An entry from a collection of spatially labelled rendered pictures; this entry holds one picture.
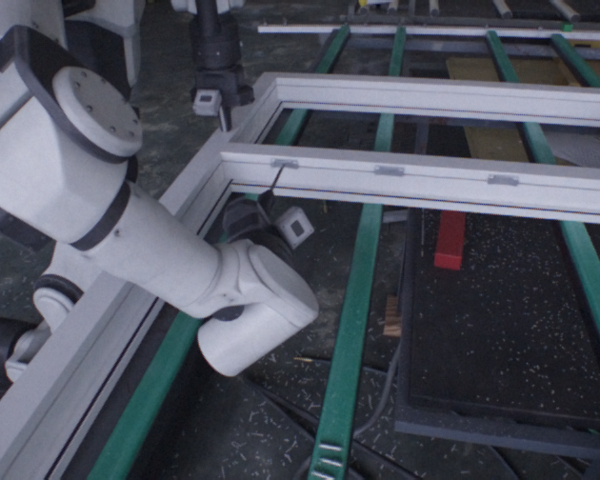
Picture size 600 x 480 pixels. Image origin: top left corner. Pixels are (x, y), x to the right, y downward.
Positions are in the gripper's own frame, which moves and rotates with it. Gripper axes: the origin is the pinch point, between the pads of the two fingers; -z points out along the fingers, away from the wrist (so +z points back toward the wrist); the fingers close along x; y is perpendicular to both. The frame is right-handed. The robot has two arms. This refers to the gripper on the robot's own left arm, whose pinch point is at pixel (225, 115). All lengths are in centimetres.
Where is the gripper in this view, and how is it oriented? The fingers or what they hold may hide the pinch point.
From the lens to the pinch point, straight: 99.7
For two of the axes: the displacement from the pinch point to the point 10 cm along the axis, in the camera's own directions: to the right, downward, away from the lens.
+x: -9.8, -1.0, 1.8
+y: -2.1, 5.9, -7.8
